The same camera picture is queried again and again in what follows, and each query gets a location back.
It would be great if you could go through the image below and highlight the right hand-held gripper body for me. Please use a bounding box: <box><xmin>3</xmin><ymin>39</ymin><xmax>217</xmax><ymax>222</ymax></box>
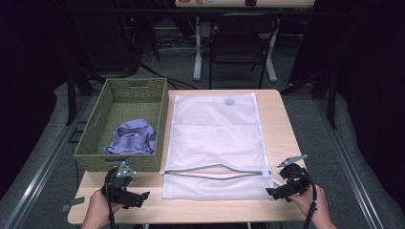
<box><xmin>276</xmin><ymin>154</ymin><xmax>316</xmax><ymax>199</ymax></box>

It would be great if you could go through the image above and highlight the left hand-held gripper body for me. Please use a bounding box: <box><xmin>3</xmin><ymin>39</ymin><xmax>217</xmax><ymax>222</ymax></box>
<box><xmin>100</xmin><ymin>160</ymin><xmax>138</xmax><ymax>205</ymax></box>

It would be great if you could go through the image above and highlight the purple garment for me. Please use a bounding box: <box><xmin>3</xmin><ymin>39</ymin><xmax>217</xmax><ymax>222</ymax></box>
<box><xmin>103</xmin><ymin>118</ymin><xmax>158</xmax><ymax>156</ymax></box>

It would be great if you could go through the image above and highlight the green woven basket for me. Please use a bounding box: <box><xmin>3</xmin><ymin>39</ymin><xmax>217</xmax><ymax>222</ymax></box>
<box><xmin>73</xmin><ymin>77</ymin><xmax>170</xmax><ymax>173</ymax></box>

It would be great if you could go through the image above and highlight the white mesh laundry bag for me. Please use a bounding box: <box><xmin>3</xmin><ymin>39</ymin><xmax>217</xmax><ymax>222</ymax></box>
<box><xmin>161</xmin><ymin>92</ymin><xmax>275</xmax><ymax>201</ymax></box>

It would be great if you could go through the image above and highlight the person's right hand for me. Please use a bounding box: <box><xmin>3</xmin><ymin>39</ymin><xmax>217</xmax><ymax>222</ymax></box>
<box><xmin>288</xmin><ymin>184</ymin><xmax>332</xmax><ymax>223</ymax></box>

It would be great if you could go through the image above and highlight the person's left hand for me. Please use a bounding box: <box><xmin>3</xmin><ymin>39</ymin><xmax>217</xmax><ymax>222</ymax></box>
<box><xmin>83</xmin><ymin>188</ymin><xmax>124</xmax><ymax>224</ymax></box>

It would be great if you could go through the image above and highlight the black metal stand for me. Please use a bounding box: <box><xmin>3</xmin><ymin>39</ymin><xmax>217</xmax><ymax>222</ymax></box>
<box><xmin>65</xmin><ymin>68</ymin><xmax>96</xmax><ymax>127</ymax></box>
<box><xmin>280</xmin><ymin>68</ymin><xmax>338</xmax><ymax>130</ymax></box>

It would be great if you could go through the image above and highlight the black equipment cabinet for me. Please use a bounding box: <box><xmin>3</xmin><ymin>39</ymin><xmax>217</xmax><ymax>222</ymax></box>
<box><xmin>73</xmin><ymin>12</ymin><xmax>141</xmax><ymax>73</ymax></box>

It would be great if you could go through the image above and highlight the black folding chair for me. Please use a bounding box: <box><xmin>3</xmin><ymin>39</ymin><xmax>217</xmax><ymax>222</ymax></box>
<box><xmin>208</xmin><ymin>12</ymin><xmax>280</xmax><ymax>90</ymax></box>

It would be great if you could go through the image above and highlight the white-legged desk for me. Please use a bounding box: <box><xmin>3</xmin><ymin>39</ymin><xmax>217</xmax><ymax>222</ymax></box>
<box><xmin>175</xmin><ymin>0</ymin><xmax>316</xmax><ymax>84</ymax></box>

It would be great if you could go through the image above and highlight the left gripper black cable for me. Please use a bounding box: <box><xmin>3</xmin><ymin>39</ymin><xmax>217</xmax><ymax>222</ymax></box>
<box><xmin>105</xmin><ymin>182</ymin><xmax>117</xmax><ymax>229</ymax></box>

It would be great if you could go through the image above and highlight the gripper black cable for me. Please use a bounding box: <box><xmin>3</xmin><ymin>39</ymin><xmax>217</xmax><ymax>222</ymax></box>
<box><xmin>105</xmin><ymin>182</ymin><xmax>117</xmax><ymax>229</ymax></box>
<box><xmin>295</xmin><ymin>171</ymin><xmax>319</xmax><ymax>229</ymax></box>

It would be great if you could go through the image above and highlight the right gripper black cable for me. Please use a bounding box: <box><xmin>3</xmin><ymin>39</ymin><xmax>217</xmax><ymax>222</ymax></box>
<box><xmin>295</xmin><ymin>171</ymin><xmax>319</xmax><ymax>229</ymax></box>

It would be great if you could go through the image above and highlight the grey metal bracket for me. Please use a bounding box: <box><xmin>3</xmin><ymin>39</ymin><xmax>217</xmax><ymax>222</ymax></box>
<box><xmin>59</xmin><ymin>196</ymin><xmax>86</xmax><ymax>213</ymax></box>

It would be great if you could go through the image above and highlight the aluminium floor rail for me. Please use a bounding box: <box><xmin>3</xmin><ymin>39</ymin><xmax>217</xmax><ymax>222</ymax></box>
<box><xmin>3</xmin><ymin>94</ymin><xmax>94</xmax><ymax>229</ymax></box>
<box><xmin>313</xmin><ymin>94</ymin><xmax>388</xmax><ymax>229</ymax></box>

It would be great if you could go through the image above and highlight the black floor cable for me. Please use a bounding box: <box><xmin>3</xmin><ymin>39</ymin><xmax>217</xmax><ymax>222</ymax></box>
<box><xmin>138</xmin><ymin>61</ymin><xmax>200</xmax><ymax>91</ymax></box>

